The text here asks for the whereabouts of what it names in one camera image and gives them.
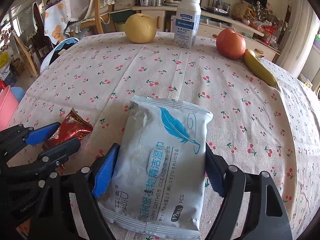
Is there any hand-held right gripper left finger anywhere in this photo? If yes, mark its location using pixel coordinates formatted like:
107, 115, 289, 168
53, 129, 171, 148
29, 143, 121, 240

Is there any green waste bin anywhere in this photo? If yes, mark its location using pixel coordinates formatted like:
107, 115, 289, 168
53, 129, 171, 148
115, 21, 128, 33

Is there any white plastic bottle blue label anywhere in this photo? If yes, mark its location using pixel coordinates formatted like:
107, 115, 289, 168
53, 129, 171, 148
174, 0, 202, 49

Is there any bag of oranges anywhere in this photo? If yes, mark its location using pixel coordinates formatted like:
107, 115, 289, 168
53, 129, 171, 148
247, 17, 263, 29

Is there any brown paper snack bag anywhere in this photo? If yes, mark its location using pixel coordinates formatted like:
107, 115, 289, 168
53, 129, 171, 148
231, 2, 247, 18

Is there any yellow pear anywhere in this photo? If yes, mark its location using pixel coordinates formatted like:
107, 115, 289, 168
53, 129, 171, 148
125, 14, 157, 44

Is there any yellow banana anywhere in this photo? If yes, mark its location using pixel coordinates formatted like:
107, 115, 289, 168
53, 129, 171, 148
243, 49, 278, 87

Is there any blue plastic container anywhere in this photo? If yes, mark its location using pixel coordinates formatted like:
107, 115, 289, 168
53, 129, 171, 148
11, 86, 25, 103

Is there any white curtain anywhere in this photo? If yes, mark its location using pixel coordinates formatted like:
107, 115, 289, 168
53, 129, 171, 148
277, 0, 320, 78

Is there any grey knit chair cover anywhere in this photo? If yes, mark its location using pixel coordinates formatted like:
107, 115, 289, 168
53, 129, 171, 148
19, 2, 38, 38

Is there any dark wooden chair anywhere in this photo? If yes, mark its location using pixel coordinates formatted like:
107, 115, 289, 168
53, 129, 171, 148
32, 2, 54, 60

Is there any dark red foil wrapper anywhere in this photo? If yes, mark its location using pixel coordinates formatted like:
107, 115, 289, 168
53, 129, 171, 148
42, 107, 93, 155

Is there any orange print tablecloth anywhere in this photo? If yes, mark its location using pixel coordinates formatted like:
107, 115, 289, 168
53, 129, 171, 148
44, 0, 69, 44

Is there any cream television cabinet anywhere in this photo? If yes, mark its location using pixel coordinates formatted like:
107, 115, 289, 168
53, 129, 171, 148
132, 4, 282, 63

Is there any light wooden chair with cloths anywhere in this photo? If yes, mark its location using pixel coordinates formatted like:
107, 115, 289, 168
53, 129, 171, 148
65, 0, 113, 39

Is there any red gift basket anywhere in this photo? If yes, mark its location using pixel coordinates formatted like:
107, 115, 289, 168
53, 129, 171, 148
262, 25, 278, 48

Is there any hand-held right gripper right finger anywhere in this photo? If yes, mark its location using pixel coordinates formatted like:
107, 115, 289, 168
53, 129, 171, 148
204, 145, 293, 240

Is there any pink plastic bucket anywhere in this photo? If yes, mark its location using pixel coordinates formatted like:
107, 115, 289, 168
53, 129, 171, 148
0, 85, 19, 132

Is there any blue grey backpack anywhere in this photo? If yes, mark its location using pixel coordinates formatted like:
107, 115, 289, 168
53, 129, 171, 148
40, 37, 79, 73

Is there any white blue wet wipes pack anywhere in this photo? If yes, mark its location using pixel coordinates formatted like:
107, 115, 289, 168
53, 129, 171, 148
96, 95, 213, 239

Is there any white lace cloth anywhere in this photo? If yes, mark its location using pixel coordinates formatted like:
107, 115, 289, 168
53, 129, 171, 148
64, 0, 100, 23

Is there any cherry print tablecloth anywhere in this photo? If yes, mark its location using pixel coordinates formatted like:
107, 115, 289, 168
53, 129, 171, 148
7, 31, 314, 240

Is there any red apple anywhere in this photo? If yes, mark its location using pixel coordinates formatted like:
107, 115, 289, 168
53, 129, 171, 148
216, 29, 247, 60

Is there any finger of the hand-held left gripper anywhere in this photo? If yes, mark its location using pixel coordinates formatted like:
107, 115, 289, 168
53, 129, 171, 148
5, 137, 82, 180
0, 122, 62, 162

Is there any dried flower bunch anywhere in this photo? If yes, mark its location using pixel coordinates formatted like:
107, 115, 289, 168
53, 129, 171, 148
256, 1, 288, 30

